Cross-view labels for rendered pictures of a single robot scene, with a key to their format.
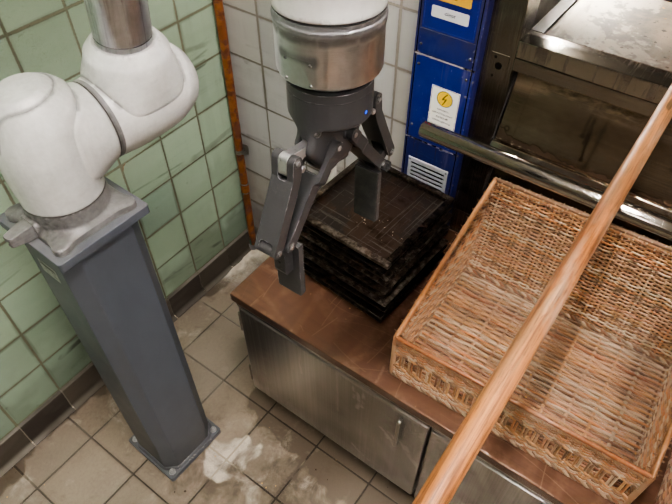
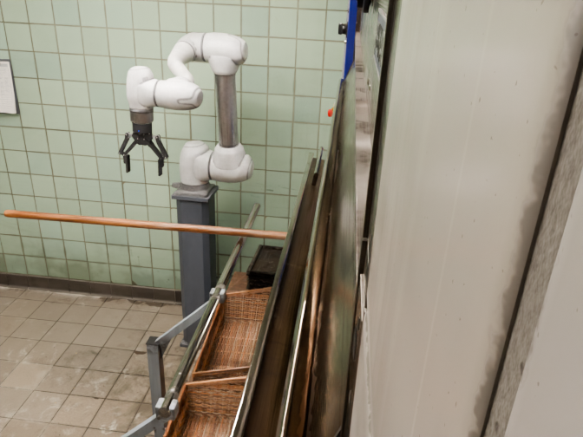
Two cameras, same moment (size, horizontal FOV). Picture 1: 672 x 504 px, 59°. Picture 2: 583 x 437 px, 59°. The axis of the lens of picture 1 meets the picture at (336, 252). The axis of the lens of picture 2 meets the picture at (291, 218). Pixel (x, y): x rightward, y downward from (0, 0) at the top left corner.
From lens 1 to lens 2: 2.04 m
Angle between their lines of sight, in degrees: 52
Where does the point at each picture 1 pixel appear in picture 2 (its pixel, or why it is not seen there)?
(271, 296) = (240, 280)
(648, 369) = not seen: hidden behind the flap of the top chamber
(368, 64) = (134, 118)
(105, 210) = (196, 192)
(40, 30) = (253, 147)
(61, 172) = (186, 168)
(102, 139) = (202, 166)
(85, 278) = (180, 208)
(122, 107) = (213, 162)
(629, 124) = not seen: hidden behind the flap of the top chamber
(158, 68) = (226, 155)
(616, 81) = not seen: hidden behind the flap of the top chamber
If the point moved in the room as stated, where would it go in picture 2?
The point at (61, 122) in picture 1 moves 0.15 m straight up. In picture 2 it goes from (192, 154) to (191, 126)
